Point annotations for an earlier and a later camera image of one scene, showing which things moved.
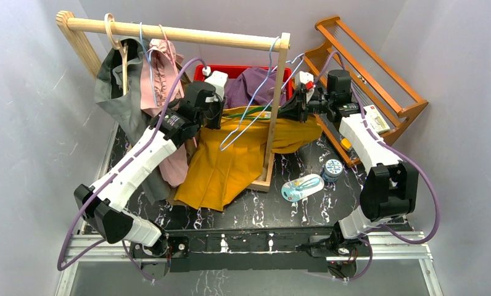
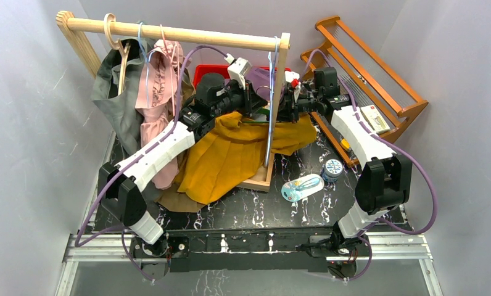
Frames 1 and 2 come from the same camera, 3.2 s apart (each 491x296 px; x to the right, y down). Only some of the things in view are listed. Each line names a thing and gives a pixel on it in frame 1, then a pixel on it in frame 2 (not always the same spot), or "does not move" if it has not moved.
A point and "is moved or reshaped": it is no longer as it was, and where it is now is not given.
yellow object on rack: (345, 143) does not move
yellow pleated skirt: (227, 160) is moved or reshaped
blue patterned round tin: (332, 168) does not move
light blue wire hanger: (225, 145) -> (270, 55)
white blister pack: (298, 189) does not move
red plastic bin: (198, 74) does not move
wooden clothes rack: (72, 26) does not move
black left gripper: (213, 113) -> (253, 101)
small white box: (376, 119) does not move
